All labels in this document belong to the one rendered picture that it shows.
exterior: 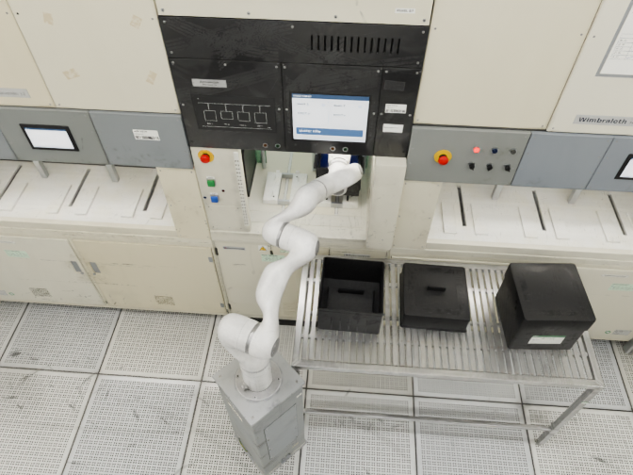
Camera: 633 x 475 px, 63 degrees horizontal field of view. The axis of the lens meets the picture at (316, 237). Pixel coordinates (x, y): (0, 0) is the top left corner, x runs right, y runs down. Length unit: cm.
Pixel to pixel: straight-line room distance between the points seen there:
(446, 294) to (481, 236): 40
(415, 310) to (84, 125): 156
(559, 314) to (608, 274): 69
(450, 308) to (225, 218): 111
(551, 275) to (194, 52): 167
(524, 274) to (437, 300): 38
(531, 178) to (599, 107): 37
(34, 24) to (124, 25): 31
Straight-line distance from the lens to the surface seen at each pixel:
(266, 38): 184
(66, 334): 352
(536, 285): 234
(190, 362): 318
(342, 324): 228
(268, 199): 262
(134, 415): 314
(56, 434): 325
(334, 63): 186
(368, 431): 296
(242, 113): 203
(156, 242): 274
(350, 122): 200
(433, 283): 240
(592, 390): 255
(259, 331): 185
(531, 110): 207
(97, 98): 218
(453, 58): 189
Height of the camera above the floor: 279
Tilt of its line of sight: 51 degrees down
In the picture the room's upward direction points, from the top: straight up
